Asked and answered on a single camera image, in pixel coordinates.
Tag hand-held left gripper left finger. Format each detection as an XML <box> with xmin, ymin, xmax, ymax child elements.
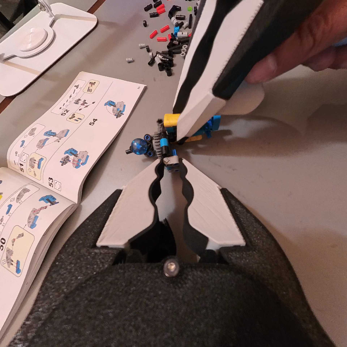
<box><xmin>96</xmin><ymin>158</ymin><xmax>165</xmax><ymax>249</ymax></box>

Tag pile of loose building pieces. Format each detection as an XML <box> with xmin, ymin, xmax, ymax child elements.
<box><xmin>126</xmin><ymin>0</ymin><xmax>202</xmax><ymax>77</ymax></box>

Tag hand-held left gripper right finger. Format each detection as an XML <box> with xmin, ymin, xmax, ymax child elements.
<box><xmin>180</xmin><ymin>158</ymin><xmax>246</xmax><ymax>257</ymax></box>

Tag yellow and blue brick assembly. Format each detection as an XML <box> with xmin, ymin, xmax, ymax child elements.
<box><xmin>163</xmin><ymin>113</ymin><xmax>222</xmax><ymax>144</ymax></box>

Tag grey desk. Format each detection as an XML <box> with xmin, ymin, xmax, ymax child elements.
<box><xmin>0</xmin><ymin>0</ymin><xmax>347</xmax><ymax>347</ymax></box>

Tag black and blue gear assembly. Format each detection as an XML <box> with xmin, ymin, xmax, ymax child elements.
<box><xmin>125</xmin><ymin>119</ymin><xmax>188</xmax><ymax>173</ymax></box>

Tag person's right hand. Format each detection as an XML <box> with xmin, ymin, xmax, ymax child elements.
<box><xmin>245</xmin><ymin>0</ymin><xmax>347</xmax><ymax>84</ymax></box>

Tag open instruction booklet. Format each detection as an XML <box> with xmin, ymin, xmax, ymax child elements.
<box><xmin>0</xmin><ymin>71</ymin><xmax>147</xmax><ymax>339</ymax></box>

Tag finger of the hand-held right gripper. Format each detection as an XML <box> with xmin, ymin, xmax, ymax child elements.
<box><xmin>177</xmin><ymin>0</ymin><xmax>264</xmax><ymax>141</ymax></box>
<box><xmin>173</xmin><ymin>0</ymin><xmax>241</xmax><ymax>112</ymax></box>

